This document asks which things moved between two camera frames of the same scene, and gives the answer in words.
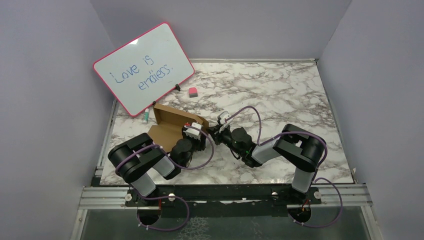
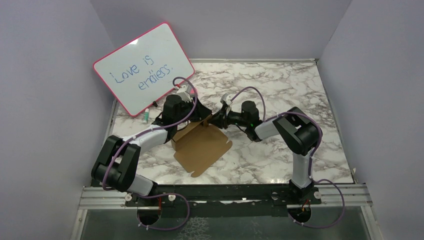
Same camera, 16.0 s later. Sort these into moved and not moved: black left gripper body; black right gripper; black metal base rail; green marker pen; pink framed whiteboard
Moved: black left gripper body; black right gripper
Not moved: black metal base rail; green marker pen; pink framed whiteboard
